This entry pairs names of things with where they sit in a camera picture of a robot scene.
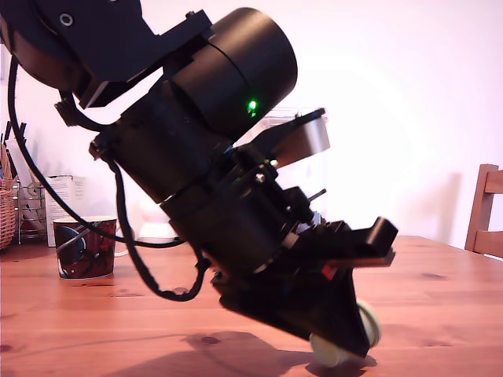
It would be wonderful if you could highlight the dark patterned coffee mug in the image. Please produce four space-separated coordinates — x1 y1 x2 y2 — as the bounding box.
52 215 129 281

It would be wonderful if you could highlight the short black arm cable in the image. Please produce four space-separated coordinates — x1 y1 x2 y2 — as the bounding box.
53 90 109 132

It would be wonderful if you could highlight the metal wire rack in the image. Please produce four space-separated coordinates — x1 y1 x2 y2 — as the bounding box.
15 179 50 245

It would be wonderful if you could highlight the clear plastic storage jar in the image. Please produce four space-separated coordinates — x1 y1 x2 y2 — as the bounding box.
257 104 330 236

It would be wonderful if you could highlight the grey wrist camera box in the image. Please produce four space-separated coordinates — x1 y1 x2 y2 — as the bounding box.
231 108 332 168

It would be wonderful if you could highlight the long black arm cable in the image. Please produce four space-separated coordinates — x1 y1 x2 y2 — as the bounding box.
6 54 188 249

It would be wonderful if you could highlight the looped black arm cable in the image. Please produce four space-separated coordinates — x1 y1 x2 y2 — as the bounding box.
89 141 210 302

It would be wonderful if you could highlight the wicker basket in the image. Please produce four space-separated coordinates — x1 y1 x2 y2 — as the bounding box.
0 142 20 251

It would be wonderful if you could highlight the wooden chair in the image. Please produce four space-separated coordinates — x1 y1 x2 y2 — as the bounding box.
464 163 503 259

